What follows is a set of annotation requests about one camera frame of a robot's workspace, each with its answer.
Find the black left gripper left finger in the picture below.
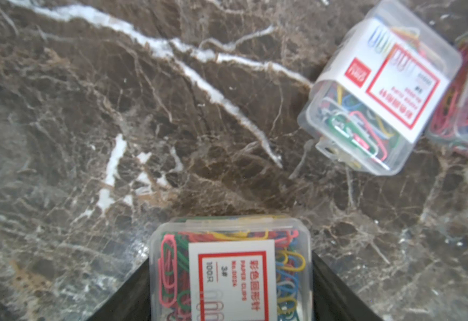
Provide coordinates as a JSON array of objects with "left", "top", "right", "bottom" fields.
[{"left": 88, "top": 259, "right": 151, "bottom": 321}]

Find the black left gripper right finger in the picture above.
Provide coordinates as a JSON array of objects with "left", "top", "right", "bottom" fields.
[{"left": 312, "top": 252, "right": 383, "bottom": 321}]

